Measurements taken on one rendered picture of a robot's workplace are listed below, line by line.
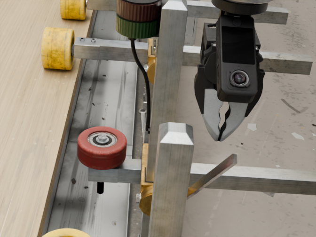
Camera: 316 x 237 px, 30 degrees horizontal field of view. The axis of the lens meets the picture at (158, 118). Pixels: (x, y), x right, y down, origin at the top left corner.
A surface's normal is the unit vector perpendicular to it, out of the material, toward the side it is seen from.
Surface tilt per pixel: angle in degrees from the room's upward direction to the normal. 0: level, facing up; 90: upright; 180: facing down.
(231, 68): 32
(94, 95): 0
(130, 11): 90
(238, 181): 90
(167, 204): 90
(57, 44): 53
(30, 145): 0
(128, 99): 0
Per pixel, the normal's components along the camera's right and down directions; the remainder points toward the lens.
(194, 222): 0.08, -0.84
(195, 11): 0.00, 0.53
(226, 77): 0.11, -0.43
